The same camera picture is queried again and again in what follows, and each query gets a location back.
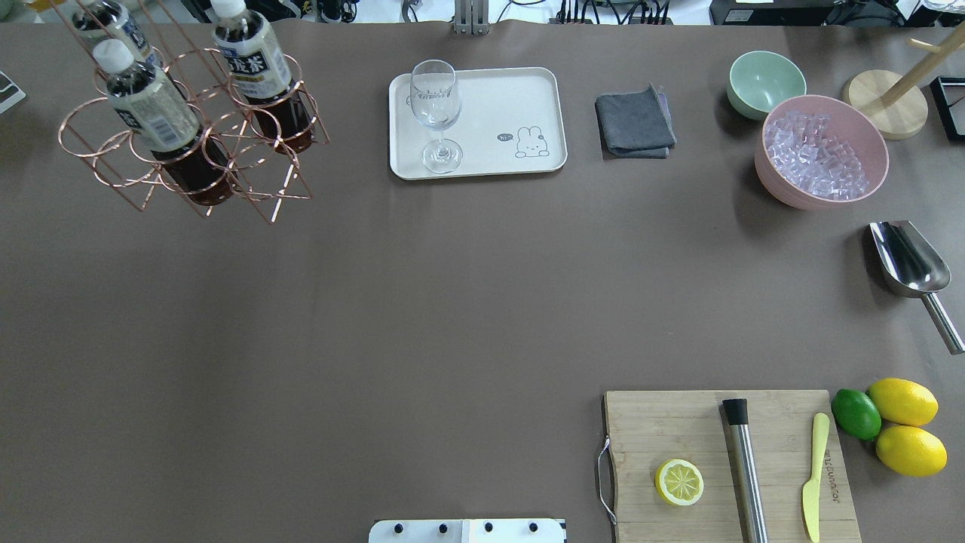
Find yellow lemon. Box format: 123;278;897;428
875;425;948;477
866;378;939;427

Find bamboo cutting board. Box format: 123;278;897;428
603;391;831;542

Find half lemon slice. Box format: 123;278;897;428
654;459;704;508

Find grey folded cloth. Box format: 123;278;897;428
594;85;678;159

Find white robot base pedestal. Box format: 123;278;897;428
368;517;568;542

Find green lime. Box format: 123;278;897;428
831;388;882;441

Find steel ice scoop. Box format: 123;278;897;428
868;220;964;355

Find clear ice cubes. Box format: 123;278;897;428
763;111;871;201

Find wooden cup rack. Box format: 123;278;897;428
842;23;964;140

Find yellow plastic knife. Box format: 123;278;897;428
801;413;830;542

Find pink bowl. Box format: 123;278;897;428
755;95;890;210

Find clear wine glass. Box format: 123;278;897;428
409;59;463;174

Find tea bottle white cap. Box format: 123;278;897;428
92;38;232;207

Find aluminium frame post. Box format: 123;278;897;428
452;0;490;35

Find black metal glass rack tray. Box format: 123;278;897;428
930;76;964;143

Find steel muddler black tip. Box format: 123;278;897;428
721;398;770;542

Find mint green bowl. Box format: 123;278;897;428
727;51;807;120

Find white rabbit tray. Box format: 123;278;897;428
388;66;568;181

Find copper wire bottle basket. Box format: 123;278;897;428
57;10;330;224

